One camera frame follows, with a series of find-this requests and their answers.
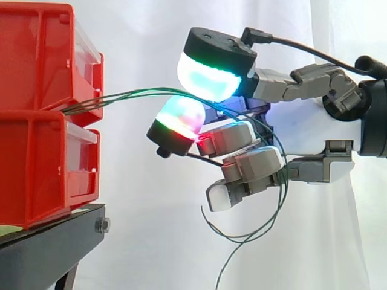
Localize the green cable bundle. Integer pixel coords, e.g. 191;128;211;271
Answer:
62;86;290;290

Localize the black stand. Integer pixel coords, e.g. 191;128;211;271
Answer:
0;203;111;290

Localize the red plastic bin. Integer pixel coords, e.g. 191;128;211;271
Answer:
0;109;102;231
0;2;105;126

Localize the black coiled cable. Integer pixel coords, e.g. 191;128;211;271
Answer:
354;55;387;80

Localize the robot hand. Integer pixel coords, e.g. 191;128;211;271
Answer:
146;27;363;213

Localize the thin black cable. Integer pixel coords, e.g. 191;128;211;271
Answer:
241;27;362;74
186;152;225;167

